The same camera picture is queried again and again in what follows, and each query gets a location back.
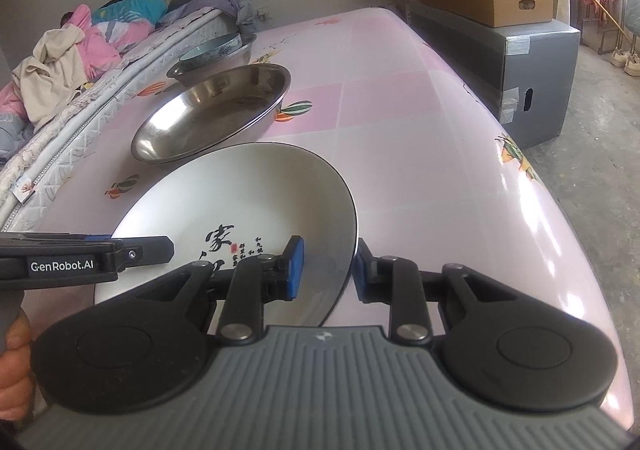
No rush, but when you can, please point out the grey floral bedding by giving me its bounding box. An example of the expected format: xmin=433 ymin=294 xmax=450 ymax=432
xmin=0 ymin=111 xmax=27 ymax=167

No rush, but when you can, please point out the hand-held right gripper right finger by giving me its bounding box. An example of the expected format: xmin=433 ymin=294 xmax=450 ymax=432
xmin=352 ymin=237 xmax=506 ymax=345

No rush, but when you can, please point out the teal blanket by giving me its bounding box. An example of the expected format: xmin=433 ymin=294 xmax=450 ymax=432
xmin=92 ymin=0 xmax=169 ymax=27

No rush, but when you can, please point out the small stainless steel bowl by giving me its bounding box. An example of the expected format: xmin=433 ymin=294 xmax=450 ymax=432
xmin=172 ymin=32 xmax=257 ymax=73
xmin=167 ymin=32 xmax=257 ymax=87

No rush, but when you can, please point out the mattress label tag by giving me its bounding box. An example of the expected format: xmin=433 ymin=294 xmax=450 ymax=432
xmin=12 ymin=179 xmax=37 ymax=204

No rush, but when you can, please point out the pile of clothes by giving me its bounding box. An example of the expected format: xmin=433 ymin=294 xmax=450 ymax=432
xmin=0 ymin=4 xmax=153 ymax=131

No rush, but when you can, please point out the pair of white shoes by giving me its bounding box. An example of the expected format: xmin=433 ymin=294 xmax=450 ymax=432
xmin=607 ymin=47 xmax=640 ymax=77

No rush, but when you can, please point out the white quilted mattress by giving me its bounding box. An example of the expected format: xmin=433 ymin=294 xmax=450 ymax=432
xmin=0 ymin=10 xmax=243 ymax=231

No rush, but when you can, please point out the teal ceramic bowl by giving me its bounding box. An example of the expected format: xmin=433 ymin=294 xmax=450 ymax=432
xmin=178 ymin=34 xmax=242 ymax=72

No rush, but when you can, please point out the white ceramic plate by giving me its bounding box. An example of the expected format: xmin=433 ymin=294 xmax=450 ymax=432
xmin=94 ymin=142 xmax=360 ymax=337

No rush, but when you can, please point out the wooden broom stick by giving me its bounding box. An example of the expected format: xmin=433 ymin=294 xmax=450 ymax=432
xmin=580 ymin=0 xmax=640 ymax=39

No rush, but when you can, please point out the large stainless steel plate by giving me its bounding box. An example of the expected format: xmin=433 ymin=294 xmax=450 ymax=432
xmin=131 ymin=64 xmax=291 ymax=163
xmin=131 ymin=64 xmax=292 ymax=166

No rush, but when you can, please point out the person's left hand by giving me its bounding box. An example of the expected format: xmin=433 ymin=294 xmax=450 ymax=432
xmin=0 ymin=316 xmax=37 ymax=424

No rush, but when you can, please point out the grey clothing pile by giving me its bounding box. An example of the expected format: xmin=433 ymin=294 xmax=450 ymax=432
xmin=162 ymin=0 xmax=253 ymax=28

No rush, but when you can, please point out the beige garment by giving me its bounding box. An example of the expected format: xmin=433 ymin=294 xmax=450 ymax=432
xmin=12 ymin=27 xmax=87 ymax=124

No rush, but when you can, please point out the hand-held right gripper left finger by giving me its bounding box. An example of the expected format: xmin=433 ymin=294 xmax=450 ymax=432
xmin=134 ymin=236 xmax=306 ymax=346

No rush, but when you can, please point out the grey storage box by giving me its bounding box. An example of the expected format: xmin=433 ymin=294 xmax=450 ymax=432
xmin=406 ymin=0 xmax=582 ymax=149

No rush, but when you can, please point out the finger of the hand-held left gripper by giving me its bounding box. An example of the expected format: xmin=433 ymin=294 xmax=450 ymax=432
xmin=112 ymin=235 xmax=176 ymax=274

